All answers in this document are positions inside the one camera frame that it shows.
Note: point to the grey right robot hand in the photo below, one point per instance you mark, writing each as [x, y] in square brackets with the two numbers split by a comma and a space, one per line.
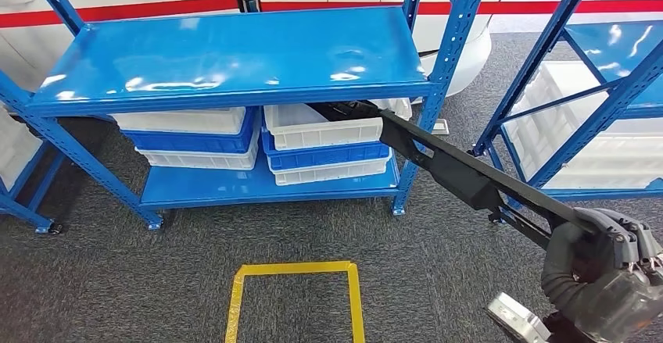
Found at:
[611, 289]

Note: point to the black plastic frame part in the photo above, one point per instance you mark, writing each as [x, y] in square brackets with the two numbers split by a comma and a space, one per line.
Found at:
[461, 175]
[342, 110]

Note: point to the blue metal shelf rack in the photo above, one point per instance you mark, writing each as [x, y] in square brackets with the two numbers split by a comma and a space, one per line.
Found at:
[590, 38]
[233, 56]
[31, 216]

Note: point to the large white plastic crate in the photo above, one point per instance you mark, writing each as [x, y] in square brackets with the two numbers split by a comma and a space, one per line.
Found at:
[559, 102]
[595, 170]
[15, 149]

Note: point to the metal floor socket plate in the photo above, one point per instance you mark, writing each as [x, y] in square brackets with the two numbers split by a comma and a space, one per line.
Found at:
[440, 127]

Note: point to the yellow floor tape square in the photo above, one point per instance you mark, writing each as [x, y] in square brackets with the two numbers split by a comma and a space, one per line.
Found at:
[295, 268]

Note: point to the red barrier belt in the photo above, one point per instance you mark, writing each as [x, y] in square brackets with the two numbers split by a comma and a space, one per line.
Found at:
[155, 8]

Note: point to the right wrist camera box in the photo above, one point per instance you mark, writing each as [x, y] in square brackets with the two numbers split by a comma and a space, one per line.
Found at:
[518, 320]

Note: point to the black barrier post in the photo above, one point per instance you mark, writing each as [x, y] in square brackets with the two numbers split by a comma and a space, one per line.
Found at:
[248, 1]

